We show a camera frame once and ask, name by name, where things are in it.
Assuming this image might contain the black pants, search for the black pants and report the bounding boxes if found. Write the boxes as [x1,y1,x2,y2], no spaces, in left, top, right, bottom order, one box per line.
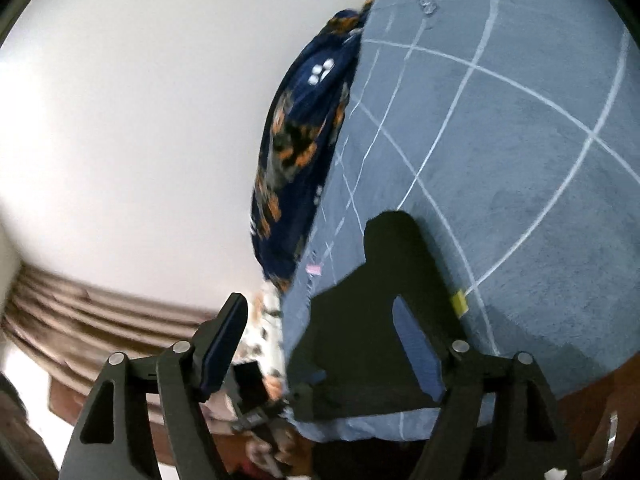
[286,211,465,422]

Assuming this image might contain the left hand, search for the left hand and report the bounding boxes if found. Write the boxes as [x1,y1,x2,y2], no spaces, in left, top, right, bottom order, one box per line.
[246,422,299,479]

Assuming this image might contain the white floral pillow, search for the white floral pillow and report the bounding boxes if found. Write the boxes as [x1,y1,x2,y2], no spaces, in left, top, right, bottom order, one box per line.
[231,282,285,400]

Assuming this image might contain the brown striped curtain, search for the brown striped curtain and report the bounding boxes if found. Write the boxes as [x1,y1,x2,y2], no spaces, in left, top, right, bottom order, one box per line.
[1,264,215,396]

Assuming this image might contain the navy dog print blanket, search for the navy dog print blanket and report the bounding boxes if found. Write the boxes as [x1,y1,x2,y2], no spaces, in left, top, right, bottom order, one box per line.
[250,0,375,294]

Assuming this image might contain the blue grid bedsheet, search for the blue grid bedsheet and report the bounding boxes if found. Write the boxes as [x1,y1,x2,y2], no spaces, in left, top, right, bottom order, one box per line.
[278,0,640,443]

